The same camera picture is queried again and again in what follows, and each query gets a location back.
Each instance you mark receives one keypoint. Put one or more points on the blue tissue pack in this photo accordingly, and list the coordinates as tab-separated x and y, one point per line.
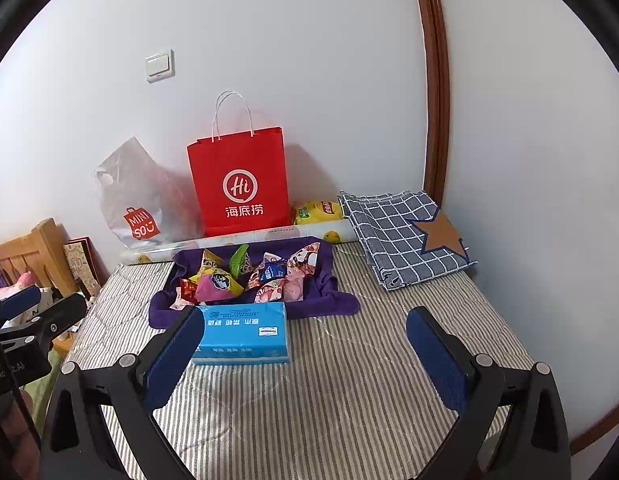
239	332

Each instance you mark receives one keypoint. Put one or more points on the wooden headboard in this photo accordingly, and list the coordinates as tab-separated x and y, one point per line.
34	255

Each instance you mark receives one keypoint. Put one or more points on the yellow chip bag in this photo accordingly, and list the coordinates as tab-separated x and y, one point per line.
317	212

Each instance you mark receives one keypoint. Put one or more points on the patterned book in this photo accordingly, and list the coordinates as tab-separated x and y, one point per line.
82	265

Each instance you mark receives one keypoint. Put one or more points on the red snack packet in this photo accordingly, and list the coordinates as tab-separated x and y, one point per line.
188	290

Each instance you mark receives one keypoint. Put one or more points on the green snack packet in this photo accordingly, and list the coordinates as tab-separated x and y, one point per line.
239	260

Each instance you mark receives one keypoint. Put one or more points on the pink panda snack packet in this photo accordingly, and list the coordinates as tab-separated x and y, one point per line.
304	259

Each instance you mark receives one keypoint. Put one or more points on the wooden door frame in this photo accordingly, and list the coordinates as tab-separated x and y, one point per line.
432	85

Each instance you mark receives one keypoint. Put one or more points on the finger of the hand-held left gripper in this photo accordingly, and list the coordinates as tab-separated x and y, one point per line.
17	302
54	317

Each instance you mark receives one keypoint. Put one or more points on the striped mattress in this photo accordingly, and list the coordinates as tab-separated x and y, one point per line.
349	385

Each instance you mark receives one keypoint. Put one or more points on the pink strawberry snack packet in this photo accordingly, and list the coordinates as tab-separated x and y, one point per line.
269	292

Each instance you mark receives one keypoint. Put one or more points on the purple and yellow snack packet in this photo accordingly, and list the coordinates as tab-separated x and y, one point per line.
219	285

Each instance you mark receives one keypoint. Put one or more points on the green bedsheet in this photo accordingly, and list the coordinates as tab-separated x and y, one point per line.
39	390

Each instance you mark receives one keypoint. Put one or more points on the blue snack packet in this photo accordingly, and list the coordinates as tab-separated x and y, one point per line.
270	271

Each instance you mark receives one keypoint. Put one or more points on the white light switch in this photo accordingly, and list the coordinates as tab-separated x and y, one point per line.
159	66

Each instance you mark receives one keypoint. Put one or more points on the rolled printed plastic tablecloth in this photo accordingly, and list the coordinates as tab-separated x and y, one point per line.
269	235

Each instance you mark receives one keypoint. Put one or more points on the red paper bag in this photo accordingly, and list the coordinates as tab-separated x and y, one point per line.
239	170

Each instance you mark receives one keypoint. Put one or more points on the clear plastic bottle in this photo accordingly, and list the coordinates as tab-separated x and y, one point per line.
94	287

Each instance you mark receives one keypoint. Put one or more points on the white plastic shopping bag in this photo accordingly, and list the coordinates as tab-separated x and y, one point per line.
134	185

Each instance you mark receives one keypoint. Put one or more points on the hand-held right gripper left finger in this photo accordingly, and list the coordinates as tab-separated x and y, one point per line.
177	355

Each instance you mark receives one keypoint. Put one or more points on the purple towel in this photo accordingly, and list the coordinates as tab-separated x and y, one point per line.
329	295

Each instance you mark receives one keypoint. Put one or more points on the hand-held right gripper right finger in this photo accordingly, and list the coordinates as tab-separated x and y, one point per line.
437	355

